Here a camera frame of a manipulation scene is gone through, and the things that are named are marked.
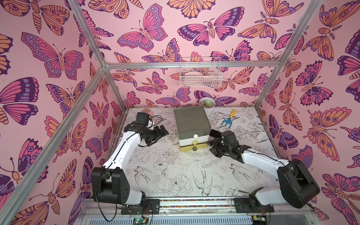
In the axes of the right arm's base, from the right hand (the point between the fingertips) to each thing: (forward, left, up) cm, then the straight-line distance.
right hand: (204, 145), depth 87 cm
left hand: (+3, +24, +7) cm, 25 cm away
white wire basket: (+38, +2, +24) cm, 44 cm away
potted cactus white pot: (+36, -5, +1) cm, 37 cm away
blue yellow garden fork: (+28, -23, -10) cm, 38 cm away
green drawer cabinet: (+5, +7, +11) cm, 14 cm away
